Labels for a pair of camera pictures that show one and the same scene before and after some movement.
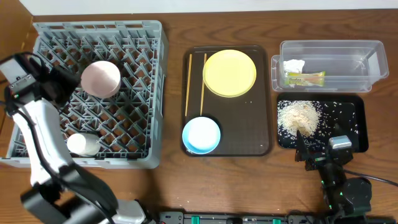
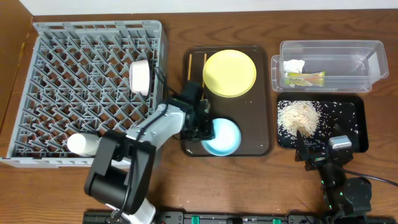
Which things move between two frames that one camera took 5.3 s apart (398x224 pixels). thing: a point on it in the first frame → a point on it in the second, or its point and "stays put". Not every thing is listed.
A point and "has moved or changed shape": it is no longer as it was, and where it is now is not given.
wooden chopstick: [202, 84] stays put
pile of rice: [295, 115] stays put
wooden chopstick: [189, 68] stays put
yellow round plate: [229, 73] stays put
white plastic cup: [83, 144] stays put
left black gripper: [69, 83] → [201, 125]
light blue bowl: [201, 135] has moved or changed shape
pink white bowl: [101, 79] → [139, 76]
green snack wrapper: [295, 79] stays put
